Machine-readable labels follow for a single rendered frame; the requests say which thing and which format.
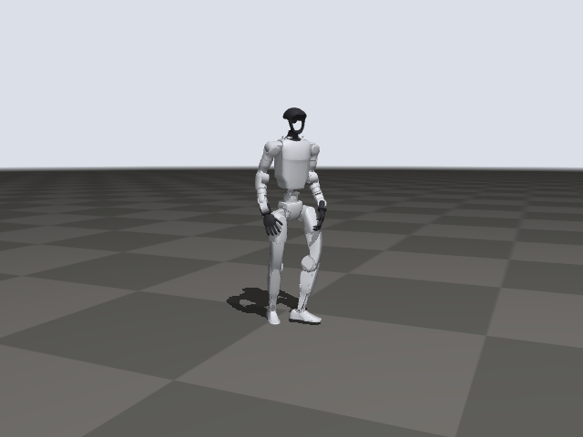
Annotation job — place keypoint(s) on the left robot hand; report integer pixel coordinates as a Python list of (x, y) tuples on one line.
[(322, 210)]

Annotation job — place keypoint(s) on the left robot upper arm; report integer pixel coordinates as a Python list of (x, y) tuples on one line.
[(312, 176)]

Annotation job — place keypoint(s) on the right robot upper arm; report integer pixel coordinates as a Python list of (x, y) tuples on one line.
[(271, 150)]

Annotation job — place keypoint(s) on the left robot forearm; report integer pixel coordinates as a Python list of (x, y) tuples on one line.
[(317, 193)]

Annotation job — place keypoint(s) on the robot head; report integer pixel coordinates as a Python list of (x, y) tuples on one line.
[(293, 115)]

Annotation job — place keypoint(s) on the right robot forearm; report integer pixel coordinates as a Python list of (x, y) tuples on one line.
[(261, 193)]

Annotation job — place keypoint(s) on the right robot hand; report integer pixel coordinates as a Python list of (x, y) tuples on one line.
[(269, 220)]

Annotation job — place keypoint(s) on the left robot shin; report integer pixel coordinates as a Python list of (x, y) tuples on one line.
[(307, 281)]

